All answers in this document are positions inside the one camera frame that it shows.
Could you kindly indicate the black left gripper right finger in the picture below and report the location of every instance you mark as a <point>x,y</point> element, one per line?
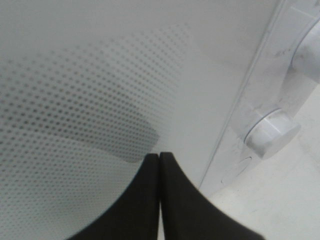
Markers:
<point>188,215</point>

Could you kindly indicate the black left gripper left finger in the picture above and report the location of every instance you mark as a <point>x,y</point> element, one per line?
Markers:
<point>135,214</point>

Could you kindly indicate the white microwave knob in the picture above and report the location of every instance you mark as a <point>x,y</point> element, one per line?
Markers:
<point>306,59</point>
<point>271,134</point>

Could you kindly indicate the white microwave door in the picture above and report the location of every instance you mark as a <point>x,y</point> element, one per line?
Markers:
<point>89,87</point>

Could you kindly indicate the white microwave oven body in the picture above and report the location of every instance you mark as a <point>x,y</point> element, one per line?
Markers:
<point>270,84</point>

